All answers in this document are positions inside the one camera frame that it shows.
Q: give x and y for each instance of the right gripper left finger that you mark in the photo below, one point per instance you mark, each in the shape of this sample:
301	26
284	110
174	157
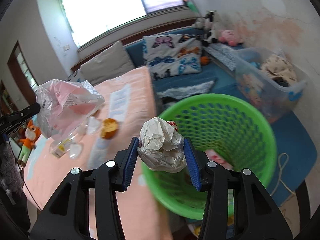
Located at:
66	216

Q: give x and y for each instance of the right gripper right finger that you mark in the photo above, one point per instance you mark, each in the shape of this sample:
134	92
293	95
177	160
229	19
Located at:
256	216

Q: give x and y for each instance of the clear pink plastic bag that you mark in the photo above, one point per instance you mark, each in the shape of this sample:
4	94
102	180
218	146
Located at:
64	106

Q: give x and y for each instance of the pink franzzi snack bag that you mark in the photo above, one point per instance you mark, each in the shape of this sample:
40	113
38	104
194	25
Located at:
213	156

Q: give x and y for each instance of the white paper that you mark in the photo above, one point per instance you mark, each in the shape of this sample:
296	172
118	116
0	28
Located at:
161	147

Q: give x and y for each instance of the orange fox plush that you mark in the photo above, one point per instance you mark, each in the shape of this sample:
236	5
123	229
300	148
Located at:
32	134

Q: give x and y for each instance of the clear box yellow label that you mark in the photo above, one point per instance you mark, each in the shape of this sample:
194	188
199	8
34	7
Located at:
60	148

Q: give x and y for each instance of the small clear plastic cup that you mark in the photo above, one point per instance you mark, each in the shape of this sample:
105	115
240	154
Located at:
75	150

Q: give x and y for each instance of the blue sofa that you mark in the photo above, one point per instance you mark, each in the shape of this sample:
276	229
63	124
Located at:
291	136

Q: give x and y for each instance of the clear plastic dome cup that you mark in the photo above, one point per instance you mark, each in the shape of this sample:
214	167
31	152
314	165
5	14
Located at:
93	125

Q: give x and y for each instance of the green plastic basket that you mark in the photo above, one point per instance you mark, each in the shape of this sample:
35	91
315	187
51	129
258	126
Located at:
236	130

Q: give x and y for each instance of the pink hello blanket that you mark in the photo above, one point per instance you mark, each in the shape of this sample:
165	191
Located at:
129	100

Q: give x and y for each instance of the orange peel half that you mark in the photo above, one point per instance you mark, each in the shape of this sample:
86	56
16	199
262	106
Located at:
109	128

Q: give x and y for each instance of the beige cushion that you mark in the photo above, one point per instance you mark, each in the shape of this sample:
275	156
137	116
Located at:
110	63

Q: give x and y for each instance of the red net bag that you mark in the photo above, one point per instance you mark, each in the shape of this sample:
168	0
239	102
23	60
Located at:
173	124

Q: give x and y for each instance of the clear plastic storage bin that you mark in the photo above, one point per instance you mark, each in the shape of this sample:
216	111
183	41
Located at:
269	81

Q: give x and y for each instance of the grey patterned cloth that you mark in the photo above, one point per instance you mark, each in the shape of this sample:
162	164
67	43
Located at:
185	92

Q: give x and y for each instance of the patterned bolster cloth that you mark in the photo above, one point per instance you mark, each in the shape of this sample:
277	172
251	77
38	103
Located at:
223	54

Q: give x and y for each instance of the small orange ball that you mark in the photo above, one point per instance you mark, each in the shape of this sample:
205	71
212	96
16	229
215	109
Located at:
204	60

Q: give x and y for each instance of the butterfly print pillow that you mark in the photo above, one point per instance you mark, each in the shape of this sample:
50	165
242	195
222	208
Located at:
170	55

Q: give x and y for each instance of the pink plush toy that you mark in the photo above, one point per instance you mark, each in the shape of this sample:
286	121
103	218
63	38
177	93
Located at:
229	37

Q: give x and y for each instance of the cow plush toy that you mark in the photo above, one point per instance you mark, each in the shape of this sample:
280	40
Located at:
212	24

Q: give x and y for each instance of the grey plush toy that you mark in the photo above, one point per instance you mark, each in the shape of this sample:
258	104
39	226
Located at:
199	23

